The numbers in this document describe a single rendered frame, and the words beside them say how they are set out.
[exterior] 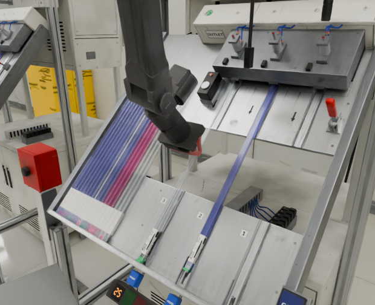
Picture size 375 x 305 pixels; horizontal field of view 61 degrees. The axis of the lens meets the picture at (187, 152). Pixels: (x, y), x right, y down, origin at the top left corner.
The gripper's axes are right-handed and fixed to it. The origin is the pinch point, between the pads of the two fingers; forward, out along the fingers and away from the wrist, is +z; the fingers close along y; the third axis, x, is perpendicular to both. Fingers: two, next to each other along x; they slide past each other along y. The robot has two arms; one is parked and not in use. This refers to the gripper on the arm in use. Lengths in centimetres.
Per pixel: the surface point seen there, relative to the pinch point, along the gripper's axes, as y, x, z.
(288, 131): -19.2, -11.3, 2.0
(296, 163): 33, -75, 172
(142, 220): 5.8, 20.6, 0.9
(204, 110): 5.3, -12.8, 1.8
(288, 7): -9.3, -42.5, -5.3
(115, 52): 113, -61, 38
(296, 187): -7, -20, 63
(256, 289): -25.6, 22.8, 1.1
